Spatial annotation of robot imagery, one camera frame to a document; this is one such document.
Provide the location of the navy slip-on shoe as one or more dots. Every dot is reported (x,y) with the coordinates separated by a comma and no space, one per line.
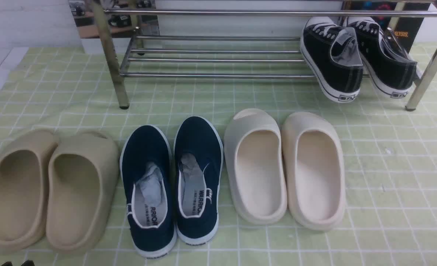
(198,155)
(145,164)

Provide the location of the metal shoe rack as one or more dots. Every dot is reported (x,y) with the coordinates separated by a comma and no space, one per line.
(135,50)

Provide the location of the photo board behind rack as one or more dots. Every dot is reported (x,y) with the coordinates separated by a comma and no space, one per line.
(121,25)

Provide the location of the left cream foam slide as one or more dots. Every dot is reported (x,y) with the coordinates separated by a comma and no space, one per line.
(253,155)

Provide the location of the cream foam slide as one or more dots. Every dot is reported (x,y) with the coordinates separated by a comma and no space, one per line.
(314,168)
(253,155)

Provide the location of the right cream foam slide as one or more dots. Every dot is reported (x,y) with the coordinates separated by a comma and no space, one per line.
(314,168)

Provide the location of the left black canvas sneaker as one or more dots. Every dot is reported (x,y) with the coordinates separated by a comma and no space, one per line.
(332,53)

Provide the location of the black canvas sneaker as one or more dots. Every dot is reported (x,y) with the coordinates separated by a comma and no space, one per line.
(391,72)
(332,53)

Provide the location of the right tan foam slide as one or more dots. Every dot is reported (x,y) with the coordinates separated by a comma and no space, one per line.
(83,173)

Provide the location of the tan foam slide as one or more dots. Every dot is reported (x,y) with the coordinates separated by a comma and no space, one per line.
(24,188)
(83,173)

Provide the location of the green checkered floor mat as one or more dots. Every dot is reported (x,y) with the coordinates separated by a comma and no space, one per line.
(390,161)

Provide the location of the right black canvas sneaker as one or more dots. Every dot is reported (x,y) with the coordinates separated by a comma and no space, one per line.
(391,72)

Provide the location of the dark poster board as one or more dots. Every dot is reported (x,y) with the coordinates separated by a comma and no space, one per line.
(406,28)

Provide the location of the left tan foam slide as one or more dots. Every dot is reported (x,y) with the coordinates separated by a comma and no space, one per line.
(24,188)

